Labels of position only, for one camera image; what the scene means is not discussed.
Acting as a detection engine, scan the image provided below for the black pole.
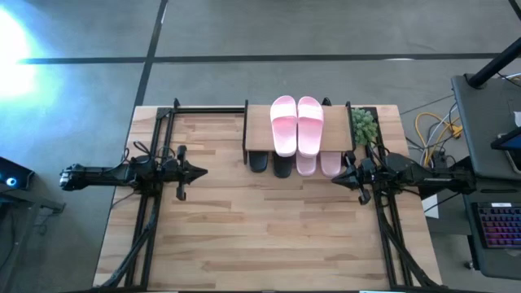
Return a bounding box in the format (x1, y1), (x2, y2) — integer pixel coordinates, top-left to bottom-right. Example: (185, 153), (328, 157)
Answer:
(466, 36), (521, 90)

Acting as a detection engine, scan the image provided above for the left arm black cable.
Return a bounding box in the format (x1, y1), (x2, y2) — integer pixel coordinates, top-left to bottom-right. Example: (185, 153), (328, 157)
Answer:
(120, 140), (164, 164)

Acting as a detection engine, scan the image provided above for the white paper sheet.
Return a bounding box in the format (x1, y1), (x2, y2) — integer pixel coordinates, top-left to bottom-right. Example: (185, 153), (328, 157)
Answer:
(422, 194), (440, 220)

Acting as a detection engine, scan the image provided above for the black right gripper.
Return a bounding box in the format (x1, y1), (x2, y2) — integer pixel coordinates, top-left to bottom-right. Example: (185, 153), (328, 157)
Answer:
(331, 151), (379, 206)

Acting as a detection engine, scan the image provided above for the yellow cable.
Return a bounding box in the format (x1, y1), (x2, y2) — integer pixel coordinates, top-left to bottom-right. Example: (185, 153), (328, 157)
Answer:
(414, 112), (463, 166)

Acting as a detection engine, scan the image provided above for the backlit computer keyboard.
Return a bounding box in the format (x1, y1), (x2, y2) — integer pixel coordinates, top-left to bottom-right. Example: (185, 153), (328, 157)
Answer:
(474, 202), (521, 250)

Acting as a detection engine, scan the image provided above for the wooden shelf with black legs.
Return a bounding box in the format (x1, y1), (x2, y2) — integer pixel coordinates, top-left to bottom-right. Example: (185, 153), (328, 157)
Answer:
(243, 99), (356, 166)

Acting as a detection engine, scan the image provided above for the black tablet screen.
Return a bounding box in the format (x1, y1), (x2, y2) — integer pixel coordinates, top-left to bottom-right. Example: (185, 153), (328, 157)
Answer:
(490, 128), (521, 174)

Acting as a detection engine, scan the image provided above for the black rubber slide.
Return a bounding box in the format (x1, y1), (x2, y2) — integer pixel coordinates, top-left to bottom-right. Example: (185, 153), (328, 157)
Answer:
(248, 151), (269, 173)
(273, 152), (295, 179)

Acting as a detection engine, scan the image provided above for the grey workstation desk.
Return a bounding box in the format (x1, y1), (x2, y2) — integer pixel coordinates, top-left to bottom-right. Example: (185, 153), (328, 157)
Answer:
(450, 72), (521, 282)

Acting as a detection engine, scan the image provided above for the green artificial plant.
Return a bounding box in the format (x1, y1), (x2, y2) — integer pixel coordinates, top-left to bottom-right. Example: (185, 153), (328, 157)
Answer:
(350, 107), (379, 147)

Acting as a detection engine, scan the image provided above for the pink rubber slide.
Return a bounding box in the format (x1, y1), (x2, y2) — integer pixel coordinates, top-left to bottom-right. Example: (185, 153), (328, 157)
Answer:
(319, 151), (343, 178)
(269, 94), (299, 158)
(296, 95), (325, 159)
(296, 152), (317, 177)

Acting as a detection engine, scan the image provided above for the black device with blue light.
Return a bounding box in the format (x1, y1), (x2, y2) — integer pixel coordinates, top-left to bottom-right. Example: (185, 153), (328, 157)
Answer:
(0, 156), (36, 192)

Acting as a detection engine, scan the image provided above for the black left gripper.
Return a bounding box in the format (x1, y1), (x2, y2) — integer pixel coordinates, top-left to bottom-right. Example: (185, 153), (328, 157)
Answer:
(162, 145), (208, 202)

